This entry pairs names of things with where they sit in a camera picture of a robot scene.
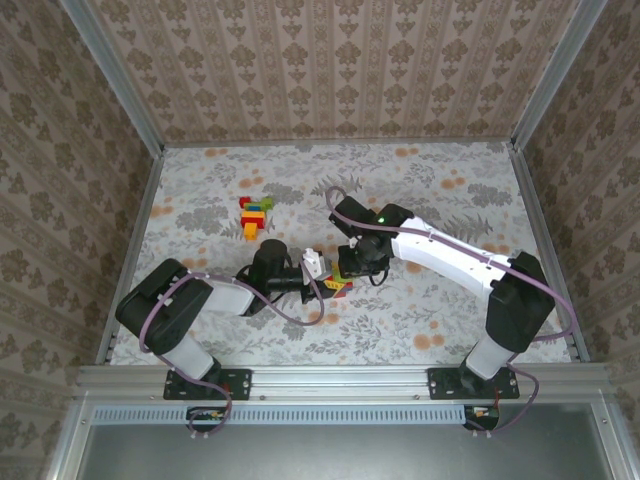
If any multicolour lego brick stack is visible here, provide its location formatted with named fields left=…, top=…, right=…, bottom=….
left=323, top=262, right=355, bottom=300
left=238, top=195, right=276, bottom=243

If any grey metal panel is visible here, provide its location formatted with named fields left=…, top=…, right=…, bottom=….
left=74, top=399, right=614, bottom=480

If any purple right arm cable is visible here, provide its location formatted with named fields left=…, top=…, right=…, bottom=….
left=324, top=185, right=579, bottom=434

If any thin black right gripper cable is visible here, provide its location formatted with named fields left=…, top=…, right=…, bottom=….
left=367, top=264, right=393, bottom=288

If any wide aluminium frame beam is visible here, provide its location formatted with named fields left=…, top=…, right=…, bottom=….
left=74, top=363, right=614, bottom=401

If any grey slotted cable duct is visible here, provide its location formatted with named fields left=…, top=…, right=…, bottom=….
left=92, top=403, right=467, bottom=426

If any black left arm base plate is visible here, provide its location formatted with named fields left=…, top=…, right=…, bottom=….
left=163, top=368, right=254, bottom=401

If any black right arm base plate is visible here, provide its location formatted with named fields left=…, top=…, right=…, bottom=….
left=427, top=367, right=521, bottom=401

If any small wired connector board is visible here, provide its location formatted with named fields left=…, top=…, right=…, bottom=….
left=463, top=404, right=501, bottom=432
left=187, top=407, right=234, bottom=434

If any aluminium frame post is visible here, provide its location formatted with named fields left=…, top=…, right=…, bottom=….
left=509, top=0, right=599, bottom=151
left=58, top=0, right=166, bottom=154

